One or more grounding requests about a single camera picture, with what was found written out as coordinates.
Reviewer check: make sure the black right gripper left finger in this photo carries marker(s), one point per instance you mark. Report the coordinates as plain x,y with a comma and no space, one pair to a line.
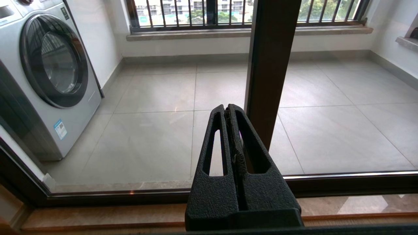
212,195

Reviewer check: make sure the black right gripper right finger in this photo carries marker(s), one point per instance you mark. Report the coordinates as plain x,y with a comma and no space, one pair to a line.
267,192

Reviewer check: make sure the dark brown glass sliding door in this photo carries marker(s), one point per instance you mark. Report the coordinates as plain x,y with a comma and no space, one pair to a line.
271,65

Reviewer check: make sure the dark brown fixed glass panel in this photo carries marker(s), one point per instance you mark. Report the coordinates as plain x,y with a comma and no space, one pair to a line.
359,186

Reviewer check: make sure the white front-load washing machine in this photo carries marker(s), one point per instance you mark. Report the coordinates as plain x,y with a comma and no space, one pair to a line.
78,124

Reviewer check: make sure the grey stone window sill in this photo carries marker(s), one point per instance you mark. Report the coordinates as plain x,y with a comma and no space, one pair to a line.
196,33

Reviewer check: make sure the black metal balcony railing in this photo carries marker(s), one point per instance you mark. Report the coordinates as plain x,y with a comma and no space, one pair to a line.
179,27

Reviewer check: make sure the stone side sill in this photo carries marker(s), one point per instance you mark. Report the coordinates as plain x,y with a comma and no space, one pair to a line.
408,43

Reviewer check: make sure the black window frame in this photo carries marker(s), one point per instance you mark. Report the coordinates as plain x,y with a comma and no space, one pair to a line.
211,11

